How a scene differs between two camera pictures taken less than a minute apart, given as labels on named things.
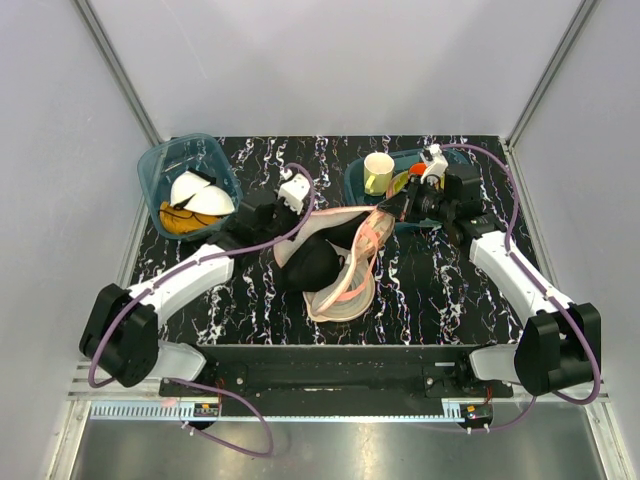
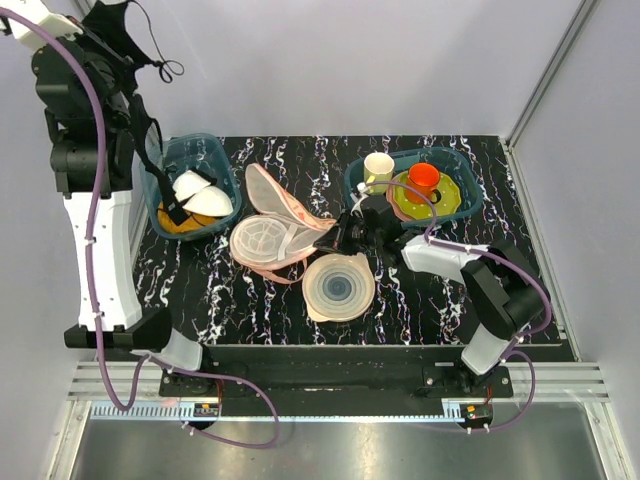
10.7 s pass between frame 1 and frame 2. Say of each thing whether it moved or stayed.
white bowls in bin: stayed
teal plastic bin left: stayed
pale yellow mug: stayed
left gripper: moved
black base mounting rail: stayed
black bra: moved
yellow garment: stayed
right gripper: moved
